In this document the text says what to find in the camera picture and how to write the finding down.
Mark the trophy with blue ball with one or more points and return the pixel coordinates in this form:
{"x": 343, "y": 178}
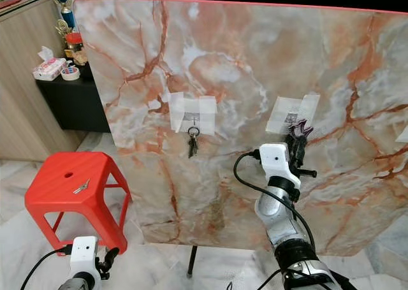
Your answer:
{"x": 62, "y": 0}

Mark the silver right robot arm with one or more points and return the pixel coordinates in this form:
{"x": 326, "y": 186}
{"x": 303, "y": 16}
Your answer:
{"x": 280, "y": 220}

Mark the light wooden cabinet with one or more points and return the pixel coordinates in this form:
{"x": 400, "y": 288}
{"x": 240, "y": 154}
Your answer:
{"x": 19, "y": 79}

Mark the purple key bunch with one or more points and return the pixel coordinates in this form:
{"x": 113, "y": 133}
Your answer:
{"x": 301, "y": 129}

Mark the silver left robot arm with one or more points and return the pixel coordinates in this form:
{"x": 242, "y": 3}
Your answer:
{"x": 78, "y": 283}

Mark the red plastic stool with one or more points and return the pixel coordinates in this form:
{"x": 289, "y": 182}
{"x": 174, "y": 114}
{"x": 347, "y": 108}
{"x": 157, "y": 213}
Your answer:
{"x": 64, "y": 178}

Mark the red flat booklet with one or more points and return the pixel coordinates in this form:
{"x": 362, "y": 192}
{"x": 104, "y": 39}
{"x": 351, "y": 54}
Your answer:
{"x": 6, "y": 2}

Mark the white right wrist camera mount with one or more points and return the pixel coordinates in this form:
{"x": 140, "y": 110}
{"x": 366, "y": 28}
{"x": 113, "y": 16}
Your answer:
{"x": 274, "y": 164}

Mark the jar with red lid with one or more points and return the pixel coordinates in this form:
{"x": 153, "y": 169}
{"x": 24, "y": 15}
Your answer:
{"x": 74, "y": 44}

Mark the clear tape roll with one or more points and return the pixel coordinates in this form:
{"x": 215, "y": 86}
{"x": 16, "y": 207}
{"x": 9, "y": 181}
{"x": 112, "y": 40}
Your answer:
{"x": 70, "y": 73}

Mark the black low bench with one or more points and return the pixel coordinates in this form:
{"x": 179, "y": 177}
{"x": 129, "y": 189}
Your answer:
{"x": 73, "y": 105}

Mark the small gold trophy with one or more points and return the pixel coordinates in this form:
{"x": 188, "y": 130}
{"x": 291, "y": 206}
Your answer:
{"x": 62, "y": 30}

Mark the clear adhesive wall hook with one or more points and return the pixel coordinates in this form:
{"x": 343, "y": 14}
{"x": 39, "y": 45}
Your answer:
{"x": 284, "y": 110}
{"x": 182, "y": 110}

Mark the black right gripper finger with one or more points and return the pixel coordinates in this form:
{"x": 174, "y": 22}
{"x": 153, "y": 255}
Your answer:
{"x": 294, "y": 143}
{"x": 302, "y": 143}

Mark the single silver key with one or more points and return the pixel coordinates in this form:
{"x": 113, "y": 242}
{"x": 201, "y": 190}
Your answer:
{"x": 81, "y": 187}

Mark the pink white tissue pack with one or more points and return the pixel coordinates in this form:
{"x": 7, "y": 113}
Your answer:
{"x": 50, "y": 67}

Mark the dark straight table leg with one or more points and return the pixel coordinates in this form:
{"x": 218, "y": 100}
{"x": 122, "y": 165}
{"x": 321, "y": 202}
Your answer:
{"x": 192, "y": 261}

